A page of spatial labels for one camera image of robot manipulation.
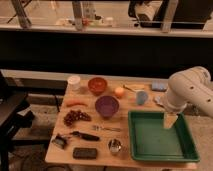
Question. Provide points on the black dish brush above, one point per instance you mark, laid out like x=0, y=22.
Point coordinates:
x=61, y=140

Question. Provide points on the red bowl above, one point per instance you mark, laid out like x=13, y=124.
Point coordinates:
x=97, y=85

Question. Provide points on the bunch of red grapes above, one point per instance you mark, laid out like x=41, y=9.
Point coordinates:
x=73, y=116

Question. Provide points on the white plastic cup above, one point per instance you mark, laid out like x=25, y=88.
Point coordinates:
x=74, y=82

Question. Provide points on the metal fork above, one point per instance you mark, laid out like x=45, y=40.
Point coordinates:
x=95, y=127

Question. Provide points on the wooden spoon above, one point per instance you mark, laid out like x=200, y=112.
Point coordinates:
x=132, y=89

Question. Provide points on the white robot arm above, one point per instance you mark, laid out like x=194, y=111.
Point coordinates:
x=190, y=85

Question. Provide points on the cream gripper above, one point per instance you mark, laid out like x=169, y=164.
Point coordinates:
x=169, y=120

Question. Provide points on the blue plastic cup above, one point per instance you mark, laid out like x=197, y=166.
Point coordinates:
x=141, y=97

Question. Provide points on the black rectangular sponge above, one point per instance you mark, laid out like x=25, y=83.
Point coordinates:
x=85, y=153

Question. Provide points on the orange carrot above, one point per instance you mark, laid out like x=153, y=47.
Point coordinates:
x=72, y=103

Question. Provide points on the green plastic tray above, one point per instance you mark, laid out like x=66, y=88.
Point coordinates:
x=151, y=142

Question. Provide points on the small metal cup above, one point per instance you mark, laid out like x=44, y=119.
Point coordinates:
x=114, y=146

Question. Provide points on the purple bowl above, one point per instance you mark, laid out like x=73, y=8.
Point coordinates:
x=107, y=106

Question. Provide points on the orange fruit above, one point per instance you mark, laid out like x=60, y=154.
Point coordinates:
x=119, y=92

